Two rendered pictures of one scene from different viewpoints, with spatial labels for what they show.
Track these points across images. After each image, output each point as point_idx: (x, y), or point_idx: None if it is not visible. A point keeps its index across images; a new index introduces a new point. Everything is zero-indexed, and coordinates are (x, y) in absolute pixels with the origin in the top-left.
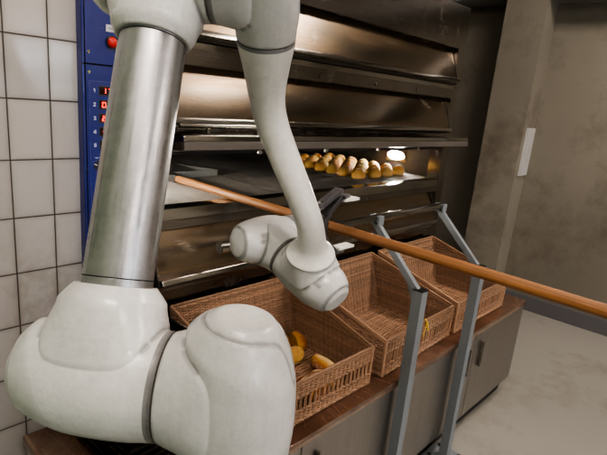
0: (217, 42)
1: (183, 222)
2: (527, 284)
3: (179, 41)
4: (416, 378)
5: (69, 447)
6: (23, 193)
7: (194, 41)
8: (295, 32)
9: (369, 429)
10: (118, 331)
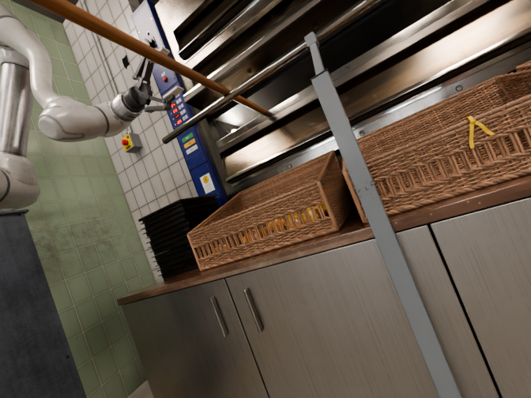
0: (205, 36)
1: (232, 142)
2: None
3: (5, 63)
4: (468, 226)
5: None
6: (167, 155)
7: (11, 58)
8: None
9: (346, 292)
10: None
